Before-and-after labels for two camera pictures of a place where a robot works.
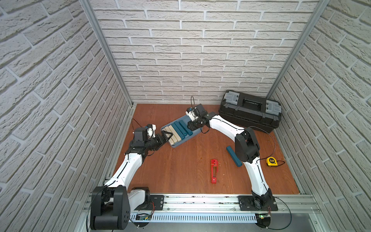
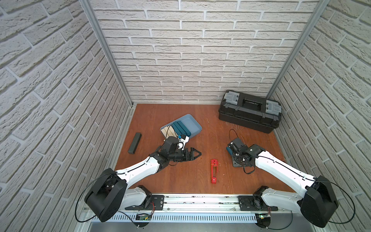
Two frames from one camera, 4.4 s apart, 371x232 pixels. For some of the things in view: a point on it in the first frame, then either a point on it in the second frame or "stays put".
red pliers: (214, 163) stays put
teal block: (185, 127) to (179, 128)
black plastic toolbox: (248, 111) stays put
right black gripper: (191, 125) to (234, 163)
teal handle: (180, 128) stays put
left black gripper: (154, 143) to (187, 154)
